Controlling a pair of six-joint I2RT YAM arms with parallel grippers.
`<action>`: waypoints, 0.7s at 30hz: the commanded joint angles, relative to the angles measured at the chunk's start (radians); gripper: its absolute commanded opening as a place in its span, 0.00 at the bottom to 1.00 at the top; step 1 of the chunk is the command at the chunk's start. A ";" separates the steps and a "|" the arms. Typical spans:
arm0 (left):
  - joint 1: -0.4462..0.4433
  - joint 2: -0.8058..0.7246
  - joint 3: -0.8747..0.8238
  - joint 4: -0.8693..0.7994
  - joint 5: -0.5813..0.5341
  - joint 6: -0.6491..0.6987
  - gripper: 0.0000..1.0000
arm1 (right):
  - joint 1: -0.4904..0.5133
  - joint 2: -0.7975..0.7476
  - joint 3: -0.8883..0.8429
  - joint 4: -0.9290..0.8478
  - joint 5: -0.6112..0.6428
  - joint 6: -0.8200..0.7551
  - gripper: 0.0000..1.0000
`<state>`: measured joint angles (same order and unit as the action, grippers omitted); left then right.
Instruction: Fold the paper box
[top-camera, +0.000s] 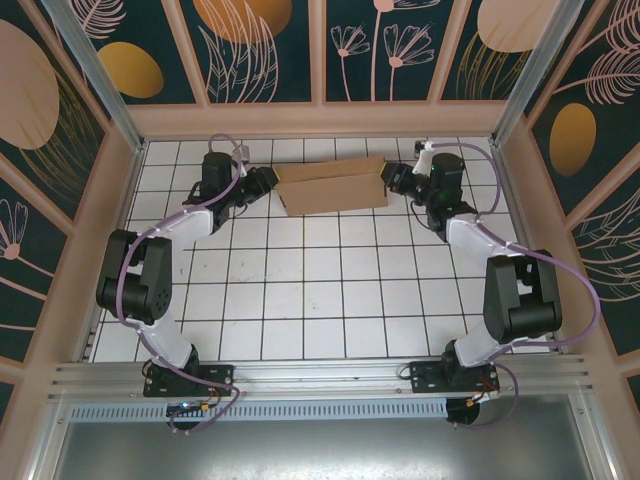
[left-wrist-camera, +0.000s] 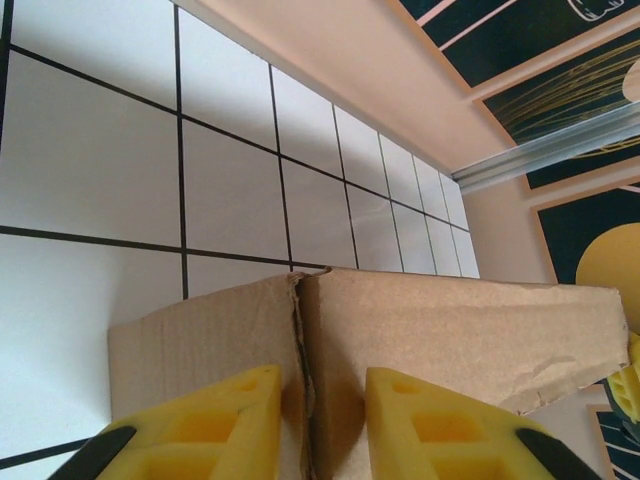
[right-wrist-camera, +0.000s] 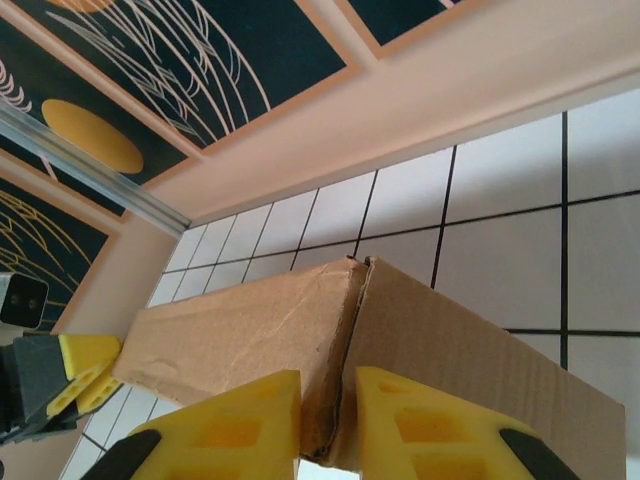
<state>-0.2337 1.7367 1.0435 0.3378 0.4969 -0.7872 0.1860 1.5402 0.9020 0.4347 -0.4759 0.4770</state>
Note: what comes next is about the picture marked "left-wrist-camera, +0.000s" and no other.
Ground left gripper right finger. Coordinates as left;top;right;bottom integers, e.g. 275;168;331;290
365;366;604;480

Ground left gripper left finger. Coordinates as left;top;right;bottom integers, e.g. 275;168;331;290
52;365;282;480

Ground brown cardboard box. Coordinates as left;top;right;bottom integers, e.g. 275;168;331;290
107;267;629;480

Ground aluminium corner post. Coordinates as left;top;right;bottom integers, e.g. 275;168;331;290
451;102;640;195

